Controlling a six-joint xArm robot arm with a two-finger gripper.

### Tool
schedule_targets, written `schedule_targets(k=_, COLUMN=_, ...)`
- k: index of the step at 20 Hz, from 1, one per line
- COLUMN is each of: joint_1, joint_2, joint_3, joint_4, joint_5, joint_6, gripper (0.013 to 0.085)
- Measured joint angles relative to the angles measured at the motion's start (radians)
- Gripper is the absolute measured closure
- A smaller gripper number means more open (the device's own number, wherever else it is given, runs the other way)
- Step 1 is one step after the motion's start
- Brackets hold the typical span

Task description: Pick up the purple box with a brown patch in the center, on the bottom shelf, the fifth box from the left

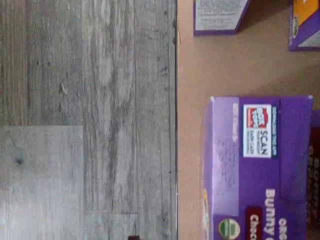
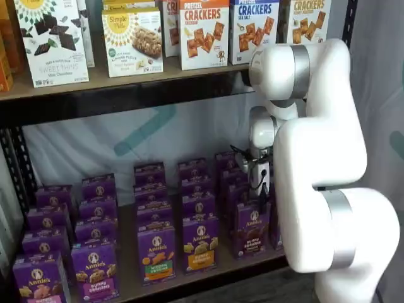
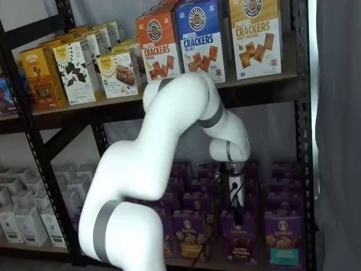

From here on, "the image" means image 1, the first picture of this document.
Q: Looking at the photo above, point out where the purple box with brown patch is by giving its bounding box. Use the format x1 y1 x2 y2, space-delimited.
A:
199 94 315 240

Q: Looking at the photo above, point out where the purple box with orange patch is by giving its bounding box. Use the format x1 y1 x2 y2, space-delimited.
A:
192 0 251 37
288 0 320 52

